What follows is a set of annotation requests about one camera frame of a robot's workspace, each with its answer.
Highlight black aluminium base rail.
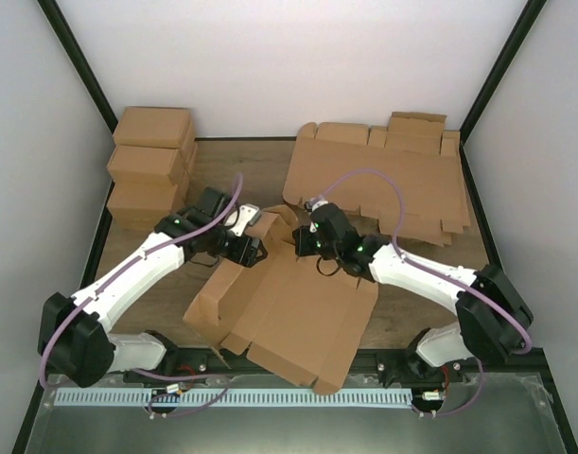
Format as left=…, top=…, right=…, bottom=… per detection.
left=122, top=346, right=545, bottom=379

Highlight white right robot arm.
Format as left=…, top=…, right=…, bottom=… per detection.
left=292, top=199, right=534, bottom=381

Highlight upright cardboard sheet at back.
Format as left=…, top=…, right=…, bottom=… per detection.
left=385, top=112, right=447, bottom=155

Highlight left black frame post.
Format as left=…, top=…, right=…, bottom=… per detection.
left=37, top=0, right=118, bottom=132

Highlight stack of flat cardboard sheets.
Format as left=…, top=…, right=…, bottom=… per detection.
left=283, top=122, right=471, bottom=246

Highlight black frame post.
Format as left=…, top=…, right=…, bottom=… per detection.
left=459, top=0, right=548, bottom=136
left=37, top=0, right=118, bottom=132

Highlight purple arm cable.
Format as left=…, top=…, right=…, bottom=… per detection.
left=38, top=171, right=245, bottom=390
left=311, top=168, right=533, bottom=355

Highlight right black frame post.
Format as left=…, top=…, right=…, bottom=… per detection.
left=459, top=0, right=548, bottom=136

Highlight light blue slotted cable duct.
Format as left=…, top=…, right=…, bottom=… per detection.
left=54, top=388, right=412, bottom=409

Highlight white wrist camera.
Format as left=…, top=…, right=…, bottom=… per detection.
left=304, top=197, right=328, bottom=233
left=224, top=204, right=261, bottom=236

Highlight cardboard box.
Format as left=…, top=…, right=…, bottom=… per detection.
left=184, top=205, right=378, bottom=395
left=107, top=146, right=191, bottom=185
left=107, top=171, right=190, bottom=232
left=113, top=106, right=195, bottom=148

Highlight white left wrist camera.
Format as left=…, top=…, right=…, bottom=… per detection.
left=224, top=204, right=261, bottom=236

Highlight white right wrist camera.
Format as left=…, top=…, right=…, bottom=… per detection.
left=304, top=197, right=328, bottom=233

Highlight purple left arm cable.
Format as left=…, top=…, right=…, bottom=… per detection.
left=38, top=171, right=245, bottom=390

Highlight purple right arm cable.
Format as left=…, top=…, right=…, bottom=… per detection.
left=311, top=168, right=533, bottom=355

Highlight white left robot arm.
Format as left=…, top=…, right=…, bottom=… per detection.
left=37, top=187, right=267, bottom=388

